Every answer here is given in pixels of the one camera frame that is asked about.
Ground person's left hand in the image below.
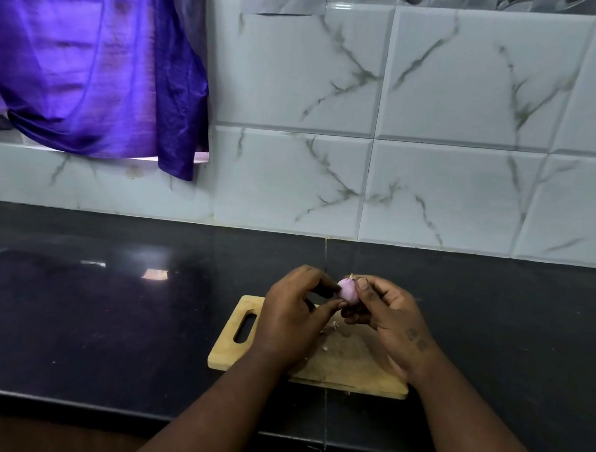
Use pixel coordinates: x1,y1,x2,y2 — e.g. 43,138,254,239
252,260,351,376

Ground person's right hand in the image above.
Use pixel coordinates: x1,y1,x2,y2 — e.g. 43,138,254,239
335,272,453,390

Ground onion peel scraps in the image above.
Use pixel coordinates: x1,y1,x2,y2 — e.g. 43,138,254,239
318,318,344,355

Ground small pink onion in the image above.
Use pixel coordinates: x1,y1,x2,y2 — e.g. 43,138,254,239
335,273,365,308

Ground person's left forearm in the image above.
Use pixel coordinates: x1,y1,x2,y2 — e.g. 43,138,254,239
124,339,293,452

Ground person's right forearm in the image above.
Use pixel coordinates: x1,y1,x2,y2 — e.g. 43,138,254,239
405,347,591,452

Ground wooden cutting board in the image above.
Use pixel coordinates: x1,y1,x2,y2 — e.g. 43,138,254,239
205,292,416,401

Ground purple satin curtain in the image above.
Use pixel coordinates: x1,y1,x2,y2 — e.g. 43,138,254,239
0,0,223,182

